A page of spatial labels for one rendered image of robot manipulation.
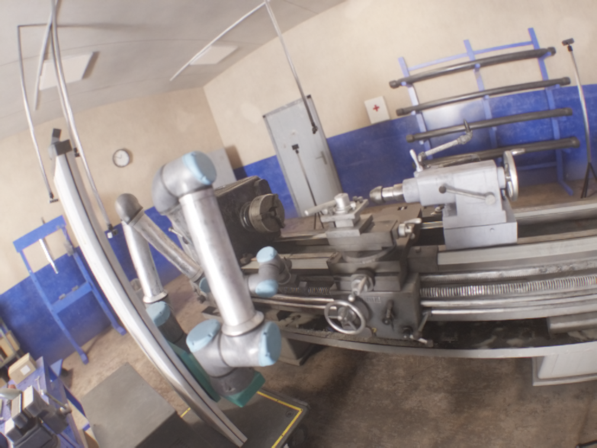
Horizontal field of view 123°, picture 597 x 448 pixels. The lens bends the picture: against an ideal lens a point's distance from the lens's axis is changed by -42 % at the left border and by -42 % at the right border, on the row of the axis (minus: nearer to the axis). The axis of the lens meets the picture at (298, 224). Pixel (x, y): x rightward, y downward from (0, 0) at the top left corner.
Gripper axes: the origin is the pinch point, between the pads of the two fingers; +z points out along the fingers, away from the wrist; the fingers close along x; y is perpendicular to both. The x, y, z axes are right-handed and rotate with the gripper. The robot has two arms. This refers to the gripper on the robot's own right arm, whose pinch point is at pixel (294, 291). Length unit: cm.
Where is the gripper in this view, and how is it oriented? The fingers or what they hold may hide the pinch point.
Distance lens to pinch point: 147.0
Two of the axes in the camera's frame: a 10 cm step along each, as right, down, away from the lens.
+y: -2.8, 7.4, -6.1
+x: 8.9, -0.5, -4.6
